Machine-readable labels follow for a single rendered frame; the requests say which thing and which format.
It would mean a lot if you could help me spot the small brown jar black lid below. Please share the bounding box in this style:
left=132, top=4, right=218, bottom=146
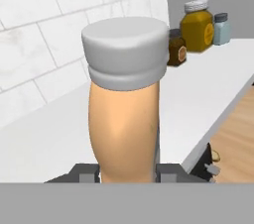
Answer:
left=167, top=28, right=188, bottom=67

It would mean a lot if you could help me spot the pale blue jar grey lid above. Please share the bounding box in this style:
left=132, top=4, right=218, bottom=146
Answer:
left=212, top=12, right=232, bottom=47

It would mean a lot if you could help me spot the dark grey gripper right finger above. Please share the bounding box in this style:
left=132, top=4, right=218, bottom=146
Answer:
left=155, top=164, right=210, bottom=184

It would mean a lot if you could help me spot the yellow jar with white lid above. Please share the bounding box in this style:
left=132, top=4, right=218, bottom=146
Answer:
left=179, top=0, right=215, bottom=54

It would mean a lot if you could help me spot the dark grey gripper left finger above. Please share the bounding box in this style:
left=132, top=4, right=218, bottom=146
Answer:
left=45, top=164, right=101, bottom=184

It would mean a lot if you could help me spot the beige shaker with grey cap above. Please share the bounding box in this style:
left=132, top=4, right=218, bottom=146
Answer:
left=80, top=16, right=171, bottom=184

